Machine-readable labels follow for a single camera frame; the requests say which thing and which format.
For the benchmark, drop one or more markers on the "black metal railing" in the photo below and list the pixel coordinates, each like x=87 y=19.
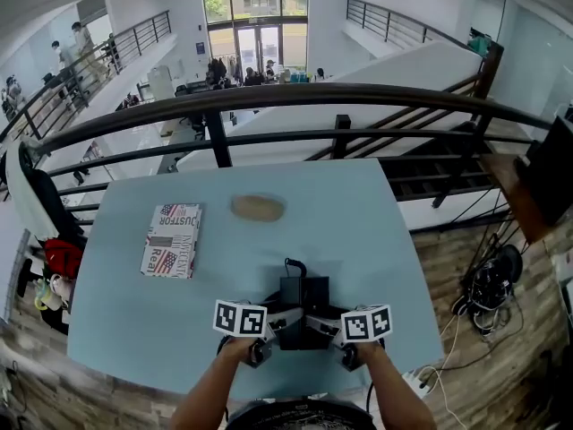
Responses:
x=313 y=92

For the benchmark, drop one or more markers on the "yellow green cup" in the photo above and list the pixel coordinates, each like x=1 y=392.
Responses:
x=44 y=296

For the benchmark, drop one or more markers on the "brown wooden side table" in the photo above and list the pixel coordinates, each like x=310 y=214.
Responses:
x=510 y=191

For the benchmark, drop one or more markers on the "black office chair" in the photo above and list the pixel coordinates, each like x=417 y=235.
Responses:
x=53 y=204

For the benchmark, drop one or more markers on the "person's right forearm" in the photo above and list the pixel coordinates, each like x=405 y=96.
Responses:
x=398 y=388

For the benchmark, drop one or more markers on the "red bag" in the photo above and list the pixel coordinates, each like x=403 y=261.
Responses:
x=62 y=255

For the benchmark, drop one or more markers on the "person's left forearm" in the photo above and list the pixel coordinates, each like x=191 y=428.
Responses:
x=210 y=388

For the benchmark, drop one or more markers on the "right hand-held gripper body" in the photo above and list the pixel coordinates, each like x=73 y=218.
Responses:
x=367 y=323

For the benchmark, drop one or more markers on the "black desk telephone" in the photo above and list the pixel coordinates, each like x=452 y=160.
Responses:
x=304 y=294

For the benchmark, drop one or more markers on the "flag print book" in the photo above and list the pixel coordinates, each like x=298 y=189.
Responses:
x=172 y=240

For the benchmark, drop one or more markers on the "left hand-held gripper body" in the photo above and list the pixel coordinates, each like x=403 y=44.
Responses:
x=239 y=318

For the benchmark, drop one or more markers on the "brown oval bread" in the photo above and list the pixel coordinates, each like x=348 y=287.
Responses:
x=257 y=208

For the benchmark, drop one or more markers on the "glass entrance door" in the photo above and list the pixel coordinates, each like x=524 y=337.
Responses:
x=257 y=47

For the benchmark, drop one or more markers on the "person's black printed shirt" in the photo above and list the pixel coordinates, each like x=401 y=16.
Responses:
x=300 y=417

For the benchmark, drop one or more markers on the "black balcony railing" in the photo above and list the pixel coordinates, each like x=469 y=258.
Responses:
x=389 y=23
x=89 y=67

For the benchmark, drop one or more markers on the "black monitor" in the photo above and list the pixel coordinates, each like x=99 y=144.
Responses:
x=553 y=173

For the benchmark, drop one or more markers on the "white power strip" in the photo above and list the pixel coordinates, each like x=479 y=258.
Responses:
x=417 y=382

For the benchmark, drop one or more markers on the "white cloth on chair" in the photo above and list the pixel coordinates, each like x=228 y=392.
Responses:
x=29 y=195

